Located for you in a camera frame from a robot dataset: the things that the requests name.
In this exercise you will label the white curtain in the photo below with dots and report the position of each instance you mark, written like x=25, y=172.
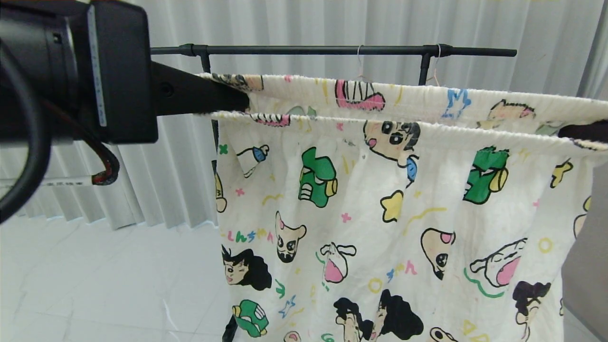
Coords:
x=285, y=23

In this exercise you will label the pink clothes hanger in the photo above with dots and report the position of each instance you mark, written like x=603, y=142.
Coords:
x=434, y=76
x=360, y=59

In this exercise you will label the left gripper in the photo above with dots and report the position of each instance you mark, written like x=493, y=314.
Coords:
x=123, y=71

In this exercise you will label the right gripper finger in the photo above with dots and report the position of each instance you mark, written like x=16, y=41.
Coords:
x=589, y=132

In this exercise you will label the black clothes rack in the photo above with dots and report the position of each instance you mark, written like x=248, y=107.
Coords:
x=308, y=49

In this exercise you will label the cream printed garment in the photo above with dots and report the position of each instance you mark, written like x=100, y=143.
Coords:
x=380, y=213

